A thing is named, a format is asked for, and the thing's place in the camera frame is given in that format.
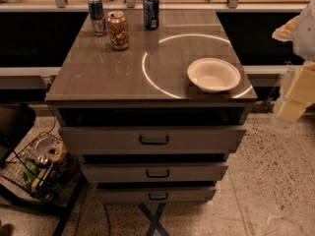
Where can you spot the white paper bowl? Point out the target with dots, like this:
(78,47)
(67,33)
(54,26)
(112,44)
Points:
(213,75)

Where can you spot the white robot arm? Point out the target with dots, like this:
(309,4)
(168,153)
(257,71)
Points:
(298,84)

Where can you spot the orange soda can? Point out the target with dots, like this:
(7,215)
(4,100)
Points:
(118,31)

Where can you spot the silver blue energy drink can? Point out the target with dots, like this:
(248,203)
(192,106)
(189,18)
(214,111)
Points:
(97,17)

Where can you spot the blue pepsi can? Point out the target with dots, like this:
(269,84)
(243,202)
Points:
(151,10)

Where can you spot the grey drawer cabinet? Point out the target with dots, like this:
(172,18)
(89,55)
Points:
(147,85)

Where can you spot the blue tape cross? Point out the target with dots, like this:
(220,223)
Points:
(154,219)

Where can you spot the middle drawer with handle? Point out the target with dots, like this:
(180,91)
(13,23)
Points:
(170,172)

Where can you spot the drawer with handle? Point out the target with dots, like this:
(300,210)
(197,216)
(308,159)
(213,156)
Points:
(156,195)
(170,172)
(152,140)

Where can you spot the top drawer with handle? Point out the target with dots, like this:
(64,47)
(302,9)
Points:
(152,140)

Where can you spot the bottom drawer with handle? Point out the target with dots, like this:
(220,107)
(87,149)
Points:
(156,195)

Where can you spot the black wire basket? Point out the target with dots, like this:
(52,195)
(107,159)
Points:
(44,168)

